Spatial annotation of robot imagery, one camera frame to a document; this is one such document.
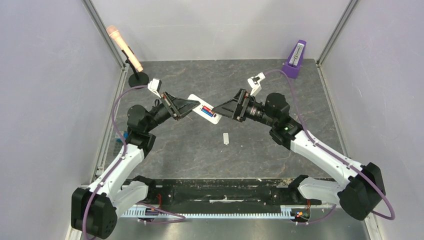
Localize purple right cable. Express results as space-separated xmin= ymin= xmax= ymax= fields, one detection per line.
xmin=263 ymin=69 xmax=396 ymax=226

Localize black microphone stand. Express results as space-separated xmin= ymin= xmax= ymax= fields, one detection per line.
xmin=122 ymin=50 xmax=150 ymax=88

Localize pink microphone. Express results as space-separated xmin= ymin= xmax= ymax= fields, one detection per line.
xmin=106 ymin=25 xmax=144 ymax=72

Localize purple cable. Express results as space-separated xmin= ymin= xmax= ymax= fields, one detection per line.
xmin=263 ymin=69 xmax=396 ymax=226
xmin=81 ymin=85 xmax=187 ymax=240

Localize purple metronome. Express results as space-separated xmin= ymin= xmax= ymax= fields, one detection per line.
xmin=281 ymin=39 xmax=307 ymax=79

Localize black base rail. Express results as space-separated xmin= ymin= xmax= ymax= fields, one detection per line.
xmin=134 ymin=176 xmax=322 ymax=214

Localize blue grey toy blocks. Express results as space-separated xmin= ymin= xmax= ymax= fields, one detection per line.
xmin=114 ymin=131 xmax=128 ymax=151

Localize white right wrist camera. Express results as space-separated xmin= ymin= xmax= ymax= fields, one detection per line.
xmin=247 ymin=72 xmax=266 ymax=97

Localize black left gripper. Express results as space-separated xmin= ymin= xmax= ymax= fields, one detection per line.
xmin=144 ymin=90 xmax=200 ymax=133

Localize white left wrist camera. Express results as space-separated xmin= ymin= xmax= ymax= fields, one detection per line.
xmin=147 ymin=77 xmax=162 ymax=98

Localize white toothed cable strip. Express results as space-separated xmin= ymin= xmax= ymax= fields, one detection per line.
xmin=120 ymin=205 xmax=295 ymax=220

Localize red orange battery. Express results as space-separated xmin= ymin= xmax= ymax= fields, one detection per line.
xmin=202 ymin=105 xmax=213 ymax=114

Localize blue battery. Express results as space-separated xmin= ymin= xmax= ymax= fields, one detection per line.
xmin=201 ymin=110 xmax=215 ymax=118

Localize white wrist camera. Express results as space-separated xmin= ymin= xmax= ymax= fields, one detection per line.
xmin=147 ymin=77 xmax=162 ymax=98
xmin=247 ymin=72 xmax=266 ymax=97

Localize white remote control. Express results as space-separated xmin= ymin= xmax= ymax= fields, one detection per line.
xmin=188 ymin=94 xmax=222 ymax=125

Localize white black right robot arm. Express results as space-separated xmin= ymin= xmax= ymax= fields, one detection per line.
xmin=212 ymin=89 xmax=386 ymax=221

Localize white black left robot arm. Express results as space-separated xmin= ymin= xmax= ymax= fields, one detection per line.
xmin=70 ymin=92 xmax=200 ymax=239

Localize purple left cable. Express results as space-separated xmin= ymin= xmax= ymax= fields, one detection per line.
xmin=81 ymin=85 xmax=187 ymax=240

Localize white battery cover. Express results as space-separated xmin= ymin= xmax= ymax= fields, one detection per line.
xmin=222 ymin=132 xmax=230 ymax=145

